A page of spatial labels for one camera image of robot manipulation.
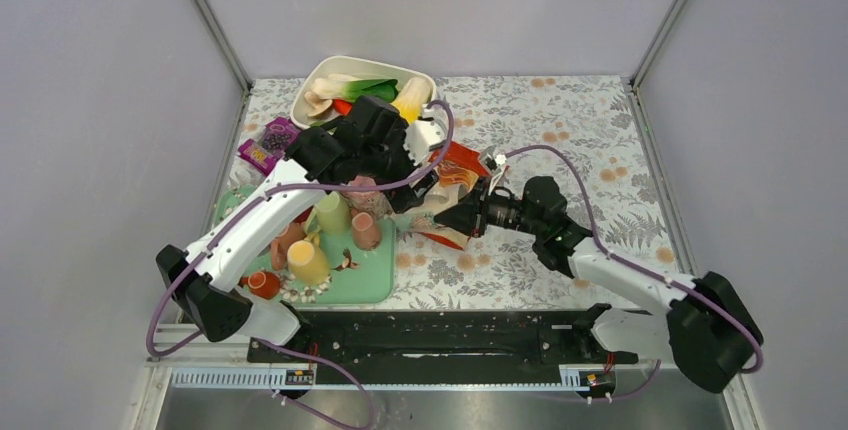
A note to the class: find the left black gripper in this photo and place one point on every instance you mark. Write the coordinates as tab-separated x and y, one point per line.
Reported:
401	198

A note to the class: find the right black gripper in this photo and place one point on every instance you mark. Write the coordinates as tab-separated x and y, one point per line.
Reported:
470	214

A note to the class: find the large pink patterned mug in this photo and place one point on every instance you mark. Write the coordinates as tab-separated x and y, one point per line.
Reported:
374	203

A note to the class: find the light green mug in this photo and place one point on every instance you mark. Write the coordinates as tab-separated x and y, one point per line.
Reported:
332	214

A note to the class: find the small pink mug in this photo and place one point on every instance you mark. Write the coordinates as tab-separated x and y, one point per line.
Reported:
366	232

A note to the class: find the cream floral mug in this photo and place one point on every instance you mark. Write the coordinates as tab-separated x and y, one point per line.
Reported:
445	194

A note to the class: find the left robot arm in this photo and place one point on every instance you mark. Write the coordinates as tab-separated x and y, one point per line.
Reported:
203	278

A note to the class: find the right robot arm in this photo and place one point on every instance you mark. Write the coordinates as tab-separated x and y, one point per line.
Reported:
699	324

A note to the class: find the yellow mug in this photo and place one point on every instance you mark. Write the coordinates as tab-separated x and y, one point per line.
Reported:
308	263

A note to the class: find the salmon brown mug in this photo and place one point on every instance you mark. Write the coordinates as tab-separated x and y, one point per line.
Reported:
280	245

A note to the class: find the small orange mug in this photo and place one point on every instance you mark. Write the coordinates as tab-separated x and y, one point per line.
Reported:
263	284

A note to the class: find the cassava chips bag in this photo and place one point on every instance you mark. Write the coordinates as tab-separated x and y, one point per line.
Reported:
459	163

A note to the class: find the toy orange carrot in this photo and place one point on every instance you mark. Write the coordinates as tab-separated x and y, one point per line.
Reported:
342	107

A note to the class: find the toy yellow cabbage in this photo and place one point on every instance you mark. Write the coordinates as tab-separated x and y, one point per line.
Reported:
411	99

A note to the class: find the toy bok choy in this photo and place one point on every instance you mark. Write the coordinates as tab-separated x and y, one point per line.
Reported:
345	87

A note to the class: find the toy mushroom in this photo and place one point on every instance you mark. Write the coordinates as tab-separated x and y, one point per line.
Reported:
318	105

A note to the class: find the purple snack packet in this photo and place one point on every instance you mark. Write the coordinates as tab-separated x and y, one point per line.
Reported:
264	153

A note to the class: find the white rectangular vegetable bin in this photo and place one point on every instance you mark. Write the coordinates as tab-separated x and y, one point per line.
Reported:
355	67

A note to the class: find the green floral tray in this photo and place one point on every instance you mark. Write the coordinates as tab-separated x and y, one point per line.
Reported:
356	277

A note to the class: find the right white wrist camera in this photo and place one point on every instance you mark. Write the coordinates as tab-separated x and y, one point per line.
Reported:
494	161

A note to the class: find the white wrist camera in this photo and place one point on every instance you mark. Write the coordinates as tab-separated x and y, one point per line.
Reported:
494	161
423	137

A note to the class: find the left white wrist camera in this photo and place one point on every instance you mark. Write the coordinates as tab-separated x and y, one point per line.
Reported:
423	137

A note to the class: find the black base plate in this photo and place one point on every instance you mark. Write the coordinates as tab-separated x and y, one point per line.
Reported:
456	347

